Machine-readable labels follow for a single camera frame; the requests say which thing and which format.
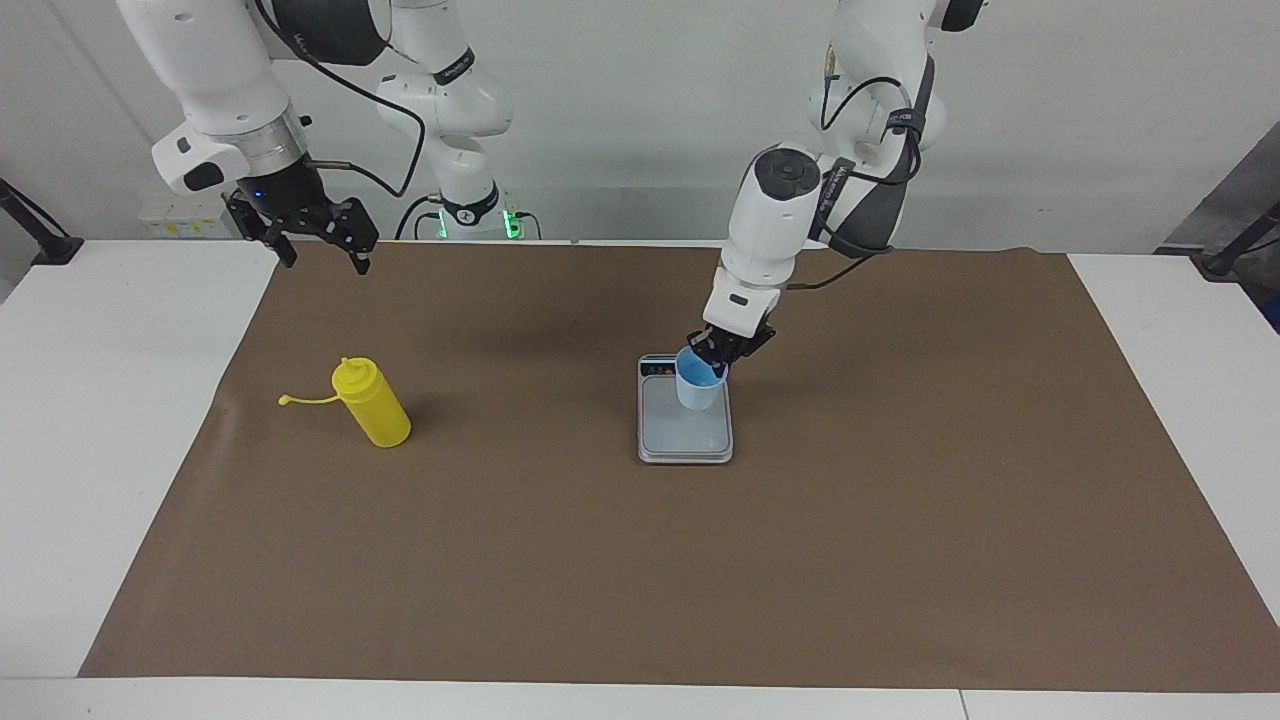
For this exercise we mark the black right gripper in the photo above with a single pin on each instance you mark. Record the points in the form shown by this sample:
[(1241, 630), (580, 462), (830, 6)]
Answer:
[(285, 188)]

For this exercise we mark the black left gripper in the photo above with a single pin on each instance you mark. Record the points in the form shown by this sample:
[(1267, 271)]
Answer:
[(740, 345)]

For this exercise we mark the light blue plastic cup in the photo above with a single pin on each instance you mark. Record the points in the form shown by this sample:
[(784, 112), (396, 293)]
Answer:
[(697, 392)]

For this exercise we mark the yellow squeeze bottle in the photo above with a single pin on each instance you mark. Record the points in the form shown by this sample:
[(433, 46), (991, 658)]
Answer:
[(378, 412)]

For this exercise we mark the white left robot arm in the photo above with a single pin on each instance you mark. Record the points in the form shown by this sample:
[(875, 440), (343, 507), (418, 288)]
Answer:
[(775, 220)]

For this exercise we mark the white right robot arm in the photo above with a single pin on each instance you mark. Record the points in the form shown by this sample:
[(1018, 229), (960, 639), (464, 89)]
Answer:
[(215, 60)]

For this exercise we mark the silver digital kitchen scale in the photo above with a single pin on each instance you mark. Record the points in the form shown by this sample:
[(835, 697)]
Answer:
[(685, 435)]

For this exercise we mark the brown paper table mat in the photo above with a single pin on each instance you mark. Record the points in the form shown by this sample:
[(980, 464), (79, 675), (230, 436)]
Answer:
[(640, 570)]

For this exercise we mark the black clamp stand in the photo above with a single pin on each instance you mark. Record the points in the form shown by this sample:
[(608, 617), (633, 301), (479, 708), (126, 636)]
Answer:
[(50, 245), (1235, 255)]

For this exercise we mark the blue plastic object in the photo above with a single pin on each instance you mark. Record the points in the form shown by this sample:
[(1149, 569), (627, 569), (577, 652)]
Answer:
[(1273, 316)]

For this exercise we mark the white wall socket box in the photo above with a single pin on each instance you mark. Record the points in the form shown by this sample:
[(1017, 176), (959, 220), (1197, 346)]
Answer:
[(170, 222)]

